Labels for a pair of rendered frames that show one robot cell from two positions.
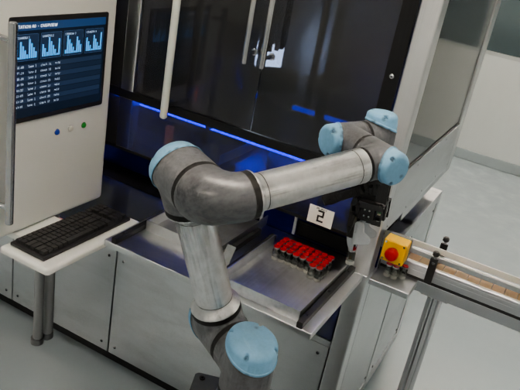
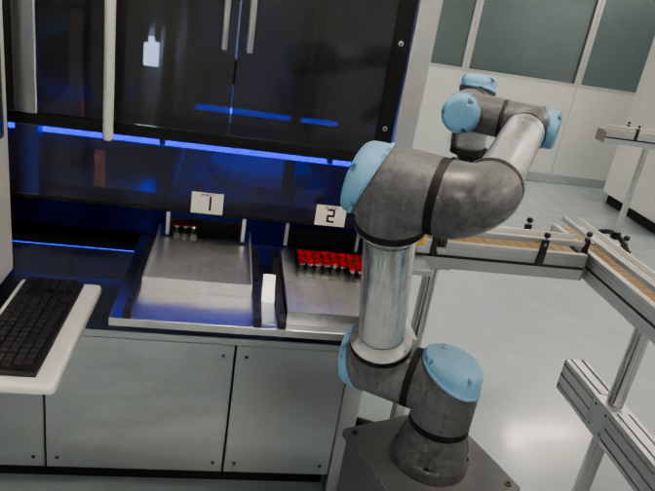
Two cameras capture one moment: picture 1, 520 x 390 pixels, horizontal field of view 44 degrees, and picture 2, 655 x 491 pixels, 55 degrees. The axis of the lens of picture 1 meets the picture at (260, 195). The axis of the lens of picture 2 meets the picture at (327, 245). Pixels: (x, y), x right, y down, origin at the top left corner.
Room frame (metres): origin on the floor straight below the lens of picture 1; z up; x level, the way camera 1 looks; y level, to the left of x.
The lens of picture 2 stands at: (0.49, 0.75, 1.61)
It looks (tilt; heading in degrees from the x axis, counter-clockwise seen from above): 22 degrees down; 325
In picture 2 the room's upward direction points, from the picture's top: 9 degrees clockwise
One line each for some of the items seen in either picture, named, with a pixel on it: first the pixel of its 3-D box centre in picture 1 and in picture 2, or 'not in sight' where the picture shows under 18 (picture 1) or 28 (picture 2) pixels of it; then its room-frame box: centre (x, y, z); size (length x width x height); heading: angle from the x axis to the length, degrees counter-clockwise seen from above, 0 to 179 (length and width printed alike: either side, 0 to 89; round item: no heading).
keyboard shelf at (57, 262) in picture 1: (66, 232); (17, 328); (1.86, 0.60, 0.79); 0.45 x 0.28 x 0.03; 155
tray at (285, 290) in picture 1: (285, 274); (333, 288); (1.68, -0.12, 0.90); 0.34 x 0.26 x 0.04; 155
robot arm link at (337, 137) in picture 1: (349, 141); (473, 112); (1.40, -0.17, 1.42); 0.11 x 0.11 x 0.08; 35
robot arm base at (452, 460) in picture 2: not in sight; (434, 437); (1.17, -0.05, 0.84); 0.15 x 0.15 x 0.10
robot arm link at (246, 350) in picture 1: (248, 359); (443, 386); (1.17, -0.04, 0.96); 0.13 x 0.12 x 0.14; 35
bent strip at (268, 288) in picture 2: (218, 262); (269, 298); (1.65, 0.08, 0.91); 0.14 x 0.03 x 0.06; 156
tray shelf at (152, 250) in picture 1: (241, 255); (265, 284); (1.79, 0.02, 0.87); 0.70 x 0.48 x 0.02; 66
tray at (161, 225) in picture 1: (209, 222); (202, 258); (1.92, 0.15, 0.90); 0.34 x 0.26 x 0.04; 156
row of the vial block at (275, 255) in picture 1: (298, 261); (329, 271); (1.75, -0.15, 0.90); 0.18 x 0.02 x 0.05; 65
